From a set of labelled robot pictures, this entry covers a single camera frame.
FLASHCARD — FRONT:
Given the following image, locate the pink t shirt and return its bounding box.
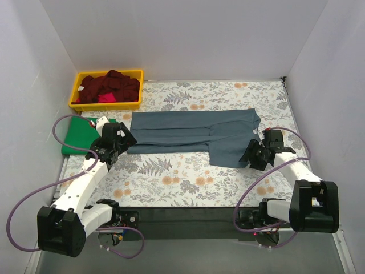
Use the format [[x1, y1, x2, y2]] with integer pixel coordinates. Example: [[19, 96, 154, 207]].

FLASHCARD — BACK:
[[98, 92, 117, 103]]

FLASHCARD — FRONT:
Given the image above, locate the blue-grey t shirt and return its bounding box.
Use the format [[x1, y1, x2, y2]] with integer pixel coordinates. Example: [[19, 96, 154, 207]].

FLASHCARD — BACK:
[[127, 109, 261, 168]]

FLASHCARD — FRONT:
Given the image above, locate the dark red t shirt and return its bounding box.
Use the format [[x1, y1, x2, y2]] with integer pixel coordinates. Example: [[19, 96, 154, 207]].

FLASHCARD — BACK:
[[72, 70, 140, 104]]

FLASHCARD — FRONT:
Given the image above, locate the aluminium frame rail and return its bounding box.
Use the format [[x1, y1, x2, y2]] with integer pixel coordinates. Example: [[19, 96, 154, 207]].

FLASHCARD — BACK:
[[333, 228, 356, 274]]

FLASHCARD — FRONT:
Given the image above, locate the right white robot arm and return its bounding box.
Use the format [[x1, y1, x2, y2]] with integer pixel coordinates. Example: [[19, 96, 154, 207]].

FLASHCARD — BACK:
[[241, 127, 339, 233]]

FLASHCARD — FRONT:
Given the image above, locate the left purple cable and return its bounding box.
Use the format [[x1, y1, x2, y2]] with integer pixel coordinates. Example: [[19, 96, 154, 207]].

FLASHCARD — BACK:
[[6, 114, 145, 259]]

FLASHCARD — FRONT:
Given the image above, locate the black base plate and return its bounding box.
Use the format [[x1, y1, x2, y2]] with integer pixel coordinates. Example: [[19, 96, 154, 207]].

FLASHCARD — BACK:
[[96, 207, 291, 242]]

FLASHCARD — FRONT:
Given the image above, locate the yellow plastic bin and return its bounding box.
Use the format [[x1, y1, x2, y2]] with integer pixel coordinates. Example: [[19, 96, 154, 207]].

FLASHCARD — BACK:
[[69, 69, 144, 111]]

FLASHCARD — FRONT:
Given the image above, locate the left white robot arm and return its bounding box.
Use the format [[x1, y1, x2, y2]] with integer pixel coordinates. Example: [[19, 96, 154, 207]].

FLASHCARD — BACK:
[[37, 117, 136, 257]]

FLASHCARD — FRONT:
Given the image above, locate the floral table mat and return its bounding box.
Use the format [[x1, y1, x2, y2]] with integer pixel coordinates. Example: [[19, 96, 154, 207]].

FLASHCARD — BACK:
[[88, 81, 306, 207]]

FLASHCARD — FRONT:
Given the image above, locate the folded green t shirt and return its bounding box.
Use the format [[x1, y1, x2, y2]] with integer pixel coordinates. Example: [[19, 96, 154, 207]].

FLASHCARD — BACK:
[[61, 117, 100, 156]]

